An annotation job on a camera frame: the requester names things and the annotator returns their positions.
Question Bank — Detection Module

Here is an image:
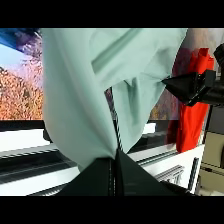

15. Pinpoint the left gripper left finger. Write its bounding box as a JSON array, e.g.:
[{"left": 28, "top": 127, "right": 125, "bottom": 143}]
[{"left": 58, "top": 150, "right": 117, "bottom": 197}]

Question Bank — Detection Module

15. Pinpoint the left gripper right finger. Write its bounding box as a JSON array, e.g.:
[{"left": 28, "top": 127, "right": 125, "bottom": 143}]
[{"left": 115, "top": 149, "right": 178, "bottom": 197}]

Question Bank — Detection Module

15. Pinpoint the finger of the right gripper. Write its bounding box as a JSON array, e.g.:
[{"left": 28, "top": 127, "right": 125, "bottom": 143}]
[
  {"left": 165, "top": 84, "right": 203, "bottom": 108},
  {"left": 161, "top": 71, "right": 202, "bottom": 90}
]

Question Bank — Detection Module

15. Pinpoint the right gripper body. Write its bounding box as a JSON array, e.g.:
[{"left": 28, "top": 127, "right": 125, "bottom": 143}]
[{"left": 199, "top": 69, "right": 224, "bottom": 107}]

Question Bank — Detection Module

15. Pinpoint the pale green shirt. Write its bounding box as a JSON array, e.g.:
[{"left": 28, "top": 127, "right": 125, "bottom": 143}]
[{"left": 40, "top": 28, "right": 189, "bottom": 172}]

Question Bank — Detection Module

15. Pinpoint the red garment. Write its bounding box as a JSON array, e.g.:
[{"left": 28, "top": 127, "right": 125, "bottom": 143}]
[{"left": 166, "top": 47, "right": 215, "bottom": 154}]

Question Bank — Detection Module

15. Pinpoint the silver frame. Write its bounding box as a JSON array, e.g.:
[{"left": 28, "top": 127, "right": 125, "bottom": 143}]
[{"left": 0, "top": 130, "right": 205, "bottom": 197}]

